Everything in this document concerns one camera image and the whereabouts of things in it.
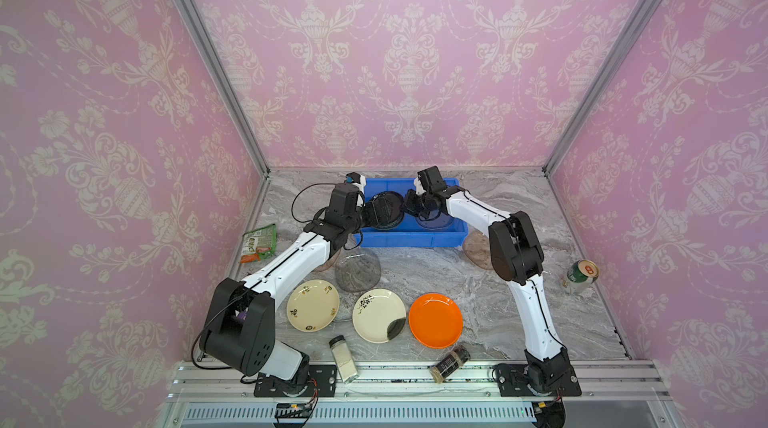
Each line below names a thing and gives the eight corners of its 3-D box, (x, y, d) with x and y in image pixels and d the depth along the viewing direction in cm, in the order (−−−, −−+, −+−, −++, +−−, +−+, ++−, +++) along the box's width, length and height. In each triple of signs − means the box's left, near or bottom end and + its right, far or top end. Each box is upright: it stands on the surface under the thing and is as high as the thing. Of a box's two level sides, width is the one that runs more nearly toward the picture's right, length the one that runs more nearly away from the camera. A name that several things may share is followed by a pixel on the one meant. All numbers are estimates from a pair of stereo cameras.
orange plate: (409, 348, 81) (410, 346, 79) (407, 296, 90) (408, 293, 88) (465, 348, 81) (467, 346, 79) (457, 296, 90) (459, 293, 88)
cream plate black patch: (351, 342, 82) (350, 340, 80) (355, 291, 91) (354, 289, 90) (406, 342, 82) (406, 340, 80) (404, 291, 91) (405, 289, 90)
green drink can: (558, 289, 91) (575, 273, 82) (562, 272, 94) (579, 256, 86) (577, 298, 89) (597, 283, 81) (581, 281, 92) (600, 265, 84)
